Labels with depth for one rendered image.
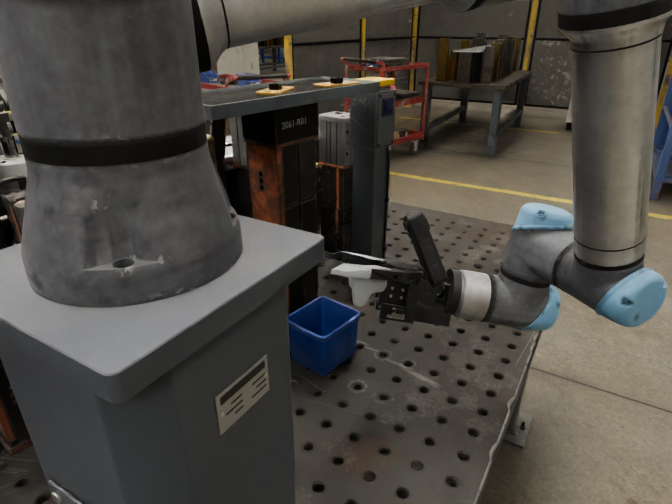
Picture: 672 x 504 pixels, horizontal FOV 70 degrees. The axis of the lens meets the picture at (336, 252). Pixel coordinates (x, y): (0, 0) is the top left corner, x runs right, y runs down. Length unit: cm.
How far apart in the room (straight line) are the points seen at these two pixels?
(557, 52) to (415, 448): 729
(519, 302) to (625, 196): 25
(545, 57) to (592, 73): 730
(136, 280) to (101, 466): 14
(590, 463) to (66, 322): 169
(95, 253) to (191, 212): 6
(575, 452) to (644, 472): 20
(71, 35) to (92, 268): 13
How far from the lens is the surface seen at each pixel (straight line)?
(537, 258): 72
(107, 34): 30
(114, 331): 31
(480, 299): 74
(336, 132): 118
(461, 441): 79
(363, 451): 75
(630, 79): 54
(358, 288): 67
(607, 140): 56
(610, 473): 184
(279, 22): 48
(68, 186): 33
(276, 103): 72
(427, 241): 73
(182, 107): 33
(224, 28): 47
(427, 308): 75
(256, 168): 82
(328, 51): 613
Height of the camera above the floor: 126
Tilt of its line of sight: 26 degrees down
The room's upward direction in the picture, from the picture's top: straight up
